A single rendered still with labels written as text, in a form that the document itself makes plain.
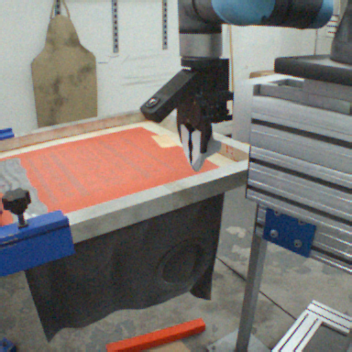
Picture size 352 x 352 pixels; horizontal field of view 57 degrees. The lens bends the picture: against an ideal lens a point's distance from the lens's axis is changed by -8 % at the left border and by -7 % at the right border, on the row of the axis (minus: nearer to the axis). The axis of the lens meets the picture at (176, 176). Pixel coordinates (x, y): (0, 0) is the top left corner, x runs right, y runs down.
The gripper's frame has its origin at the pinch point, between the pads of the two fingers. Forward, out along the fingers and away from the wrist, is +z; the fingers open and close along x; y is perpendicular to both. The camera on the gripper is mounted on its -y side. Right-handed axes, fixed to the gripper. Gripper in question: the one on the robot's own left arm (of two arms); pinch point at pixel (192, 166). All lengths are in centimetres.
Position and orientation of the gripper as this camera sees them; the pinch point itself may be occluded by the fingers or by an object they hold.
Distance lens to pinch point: 66.4
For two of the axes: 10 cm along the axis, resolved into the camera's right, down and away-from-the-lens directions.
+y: 8.3, -2.7, 4.8
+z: 0.3, 9.0, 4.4
